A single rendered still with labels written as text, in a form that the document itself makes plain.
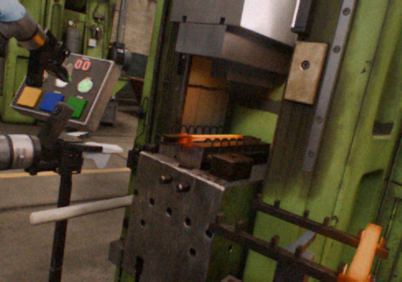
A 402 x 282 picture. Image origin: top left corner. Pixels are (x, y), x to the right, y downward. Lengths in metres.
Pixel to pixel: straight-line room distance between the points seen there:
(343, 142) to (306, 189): 0.17
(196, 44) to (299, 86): 0.35
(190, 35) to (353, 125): 0.57
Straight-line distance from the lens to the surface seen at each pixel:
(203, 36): 1.15
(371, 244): 0.80
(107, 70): 1.43
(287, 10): 1.29
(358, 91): 1.04
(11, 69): 5.85
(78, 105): 1.39
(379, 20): 1.06
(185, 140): 1.14
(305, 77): 1.07
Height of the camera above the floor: 1.21
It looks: 10 degrees down
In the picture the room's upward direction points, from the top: 11 degrees clockwise
